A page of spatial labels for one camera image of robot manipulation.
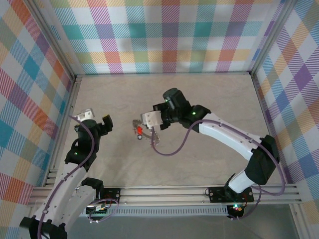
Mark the controller board with green connector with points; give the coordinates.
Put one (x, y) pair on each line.
(99, 207)

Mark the controller board with lit LED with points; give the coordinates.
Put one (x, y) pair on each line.
(236, 208)

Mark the grey metal panel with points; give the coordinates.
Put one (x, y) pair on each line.
(162, 229)

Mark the black plastic key tag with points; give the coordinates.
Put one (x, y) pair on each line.
(139, 137)

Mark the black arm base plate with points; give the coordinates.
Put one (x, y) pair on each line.
(216, 195)
(113, 195)

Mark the thin aluminium frame rail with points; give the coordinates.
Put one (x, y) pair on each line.
(71, 99)
(262, 104)

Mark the wide grooved aluminium frame rail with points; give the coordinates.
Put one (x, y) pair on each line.
(162, 195)

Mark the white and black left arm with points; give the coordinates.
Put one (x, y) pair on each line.
(62, 194)

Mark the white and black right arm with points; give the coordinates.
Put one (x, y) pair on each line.
(229, 134)

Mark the silver key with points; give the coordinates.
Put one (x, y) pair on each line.
(135, 122)

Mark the aluminium frame post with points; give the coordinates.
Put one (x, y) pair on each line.
(49, 37)
(274, 32)

